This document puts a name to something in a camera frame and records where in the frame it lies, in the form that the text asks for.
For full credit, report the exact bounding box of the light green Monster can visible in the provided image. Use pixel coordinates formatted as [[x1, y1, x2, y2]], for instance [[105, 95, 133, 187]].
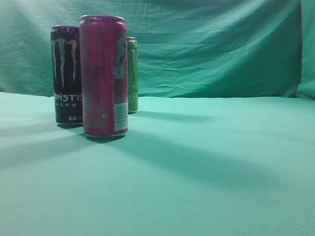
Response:
[[127, 36, 138, 114]]

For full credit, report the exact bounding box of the pink energy drink can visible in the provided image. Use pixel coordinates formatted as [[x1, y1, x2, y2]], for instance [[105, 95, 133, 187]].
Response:
[[79, 15, 128, 139]]

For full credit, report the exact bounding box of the green cloth backdrop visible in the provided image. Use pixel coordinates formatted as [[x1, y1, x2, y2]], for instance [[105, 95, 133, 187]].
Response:
[[0, 0, 315, 236]]

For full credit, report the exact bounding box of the black Monster energy can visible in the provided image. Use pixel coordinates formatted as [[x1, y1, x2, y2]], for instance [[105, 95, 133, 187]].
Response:
[[51, 25, 83, 126]]

